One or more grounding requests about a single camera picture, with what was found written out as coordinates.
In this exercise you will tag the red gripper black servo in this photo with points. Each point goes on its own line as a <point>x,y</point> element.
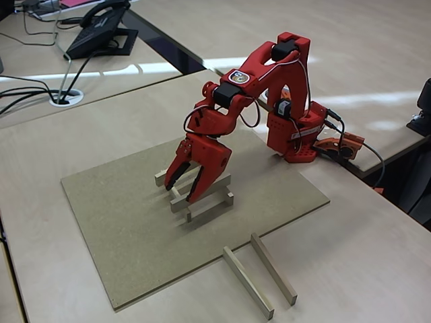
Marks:
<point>209,152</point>

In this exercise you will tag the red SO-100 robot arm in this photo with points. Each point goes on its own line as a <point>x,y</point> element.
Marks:
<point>279,77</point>

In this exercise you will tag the brown MDF base board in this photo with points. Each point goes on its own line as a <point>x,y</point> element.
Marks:
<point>118,218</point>

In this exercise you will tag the black desk phone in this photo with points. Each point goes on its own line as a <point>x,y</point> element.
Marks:
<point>97,33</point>

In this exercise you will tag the pink paper sheet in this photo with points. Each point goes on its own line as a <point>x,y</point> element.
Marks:
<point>77,2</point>

